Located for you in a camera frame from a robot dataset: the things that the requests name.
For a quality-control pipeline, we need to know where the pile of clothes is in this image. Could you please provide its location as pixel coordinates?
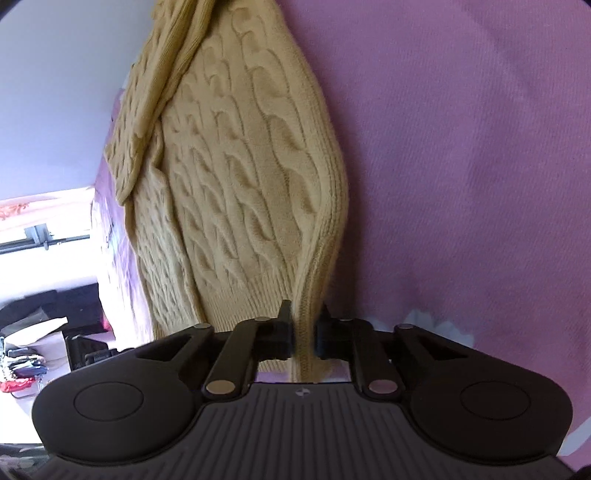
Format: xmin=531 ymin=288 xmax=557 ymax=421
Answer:
xmin=0 ymin=348 xmax=51 ymax=398

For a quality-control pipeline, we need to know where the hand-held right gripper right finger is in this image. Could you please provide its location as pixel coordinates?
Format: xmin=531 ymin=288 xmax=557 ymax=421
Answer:
xmin=315 ymin=302 xmax=468 ymax=398

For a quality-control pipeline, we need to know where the pink floral bedsheet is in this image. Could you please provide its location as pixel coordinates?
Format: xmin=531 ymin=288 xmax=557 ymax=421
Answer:
xmin=90 ymin=0 xmax=591 ymax=472

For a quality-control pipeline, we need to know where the white paper bag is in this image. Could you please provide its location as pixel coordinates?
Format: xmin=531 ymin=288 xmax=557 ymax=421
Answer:
xmin=0 ymin=309 xmax=70 ymax=356

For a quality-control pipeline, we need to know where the window frame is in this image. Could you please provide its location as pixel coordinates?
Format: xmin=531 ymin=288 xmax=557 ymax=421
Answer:
xmin=0 ymin=223 xmax=92 ymax=254

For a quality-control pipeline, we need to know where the yellow cable-knit cardigan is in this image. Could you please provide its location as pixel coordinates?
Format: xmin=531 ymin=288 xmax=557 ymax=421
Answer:
xmin=104 ymin=0 xmax=350 ymax=385

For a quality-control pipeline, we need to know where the pink sheer curtain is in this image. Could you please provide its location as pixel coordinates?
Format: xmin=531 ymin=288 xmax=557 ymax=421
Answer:
xmin=0 ymin=187 xmax=95 ymax=232

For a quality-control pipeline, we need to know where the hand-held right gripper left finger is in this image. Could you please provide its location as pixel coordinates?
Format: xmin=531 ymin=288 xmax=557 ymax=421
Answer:
xmin=135 ymin=299 xmax=297 ymax=398

